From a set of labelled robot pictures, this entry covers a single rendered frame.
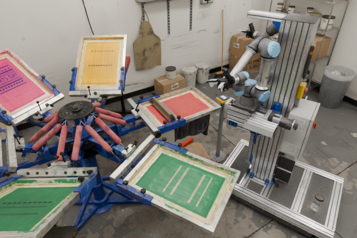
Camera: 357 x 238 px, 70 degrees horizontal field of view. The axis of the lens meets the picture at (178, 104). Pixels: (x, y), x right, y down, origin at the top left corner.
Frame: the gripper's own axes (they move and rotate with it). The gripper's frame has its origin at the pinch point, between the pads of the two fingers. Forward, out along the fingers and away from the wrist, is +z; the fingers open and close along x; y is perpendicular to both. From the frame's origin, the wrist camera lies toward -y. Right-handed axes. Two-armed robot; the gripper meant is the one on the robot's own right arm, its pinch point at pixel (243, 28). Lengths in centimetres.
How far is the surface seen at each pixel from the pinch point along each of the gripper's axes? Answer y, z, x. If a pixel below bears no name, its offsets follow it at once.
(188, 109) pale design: 60, -22, -97
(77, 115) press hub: 9, -25, -206
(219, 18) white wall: 63, 193, 111
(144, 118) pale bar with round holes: 44, -25, -149
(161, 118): 55, -22, -130
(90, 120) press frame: 39, 4, -197
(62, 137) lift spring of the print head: 17, -36, -223
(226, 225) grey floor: 153, -111, -117
